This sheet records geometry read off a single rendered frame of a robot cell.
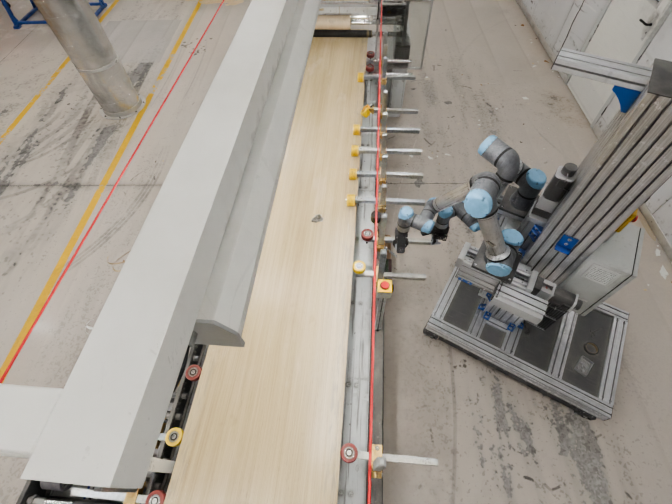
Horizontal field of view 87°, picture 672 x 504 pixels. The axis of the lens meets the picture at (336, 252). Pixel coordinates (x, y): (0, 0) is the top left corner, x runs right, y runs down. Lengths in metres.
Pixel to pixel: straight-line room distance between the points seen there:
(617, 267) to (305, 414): 1.68
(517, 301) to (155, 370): 2.02
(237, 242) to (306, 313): 1.58
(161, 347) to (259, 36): 0.55
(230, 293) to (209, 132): 0.22
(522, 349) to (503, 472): 0.81
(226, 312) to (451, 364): 2.62
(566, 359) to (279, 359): 2.01
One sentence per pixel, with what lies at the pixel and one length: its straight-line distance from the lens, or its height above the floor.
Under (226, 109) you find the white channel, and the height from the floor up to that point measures 2.46.
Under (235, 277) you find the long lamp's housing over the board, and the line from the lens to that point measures 0.48.
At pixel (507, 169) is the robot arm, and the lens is 2.01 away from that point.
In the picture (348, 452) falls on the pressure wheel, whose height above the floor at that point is 0.91.
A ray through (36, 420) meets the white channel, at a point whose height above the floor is 2.46.
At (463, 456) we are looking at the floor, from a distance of 2.88.
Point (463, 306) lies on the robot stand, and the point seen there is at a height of 0.21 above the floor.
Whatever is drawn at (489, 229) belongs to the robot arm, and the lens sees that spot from 1.79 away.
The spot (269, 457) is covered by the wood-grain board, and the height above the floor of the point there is 0.90.
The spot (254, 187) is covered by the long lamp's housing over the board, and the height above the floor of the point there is 2.38.
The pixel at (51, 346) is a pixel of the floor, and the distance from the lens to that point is 3.79.
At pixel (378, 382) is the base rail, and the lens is 2.13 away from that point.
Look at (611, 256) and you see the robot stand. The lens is 2.25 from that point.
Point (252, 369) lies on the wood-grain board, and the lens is 2.00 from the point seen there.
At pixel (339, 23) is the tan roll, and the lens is 4.27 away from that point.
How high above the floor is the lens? 2.76
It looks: 56 degrees down
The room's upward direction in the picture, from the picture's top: 3 degrees counter-clockwise
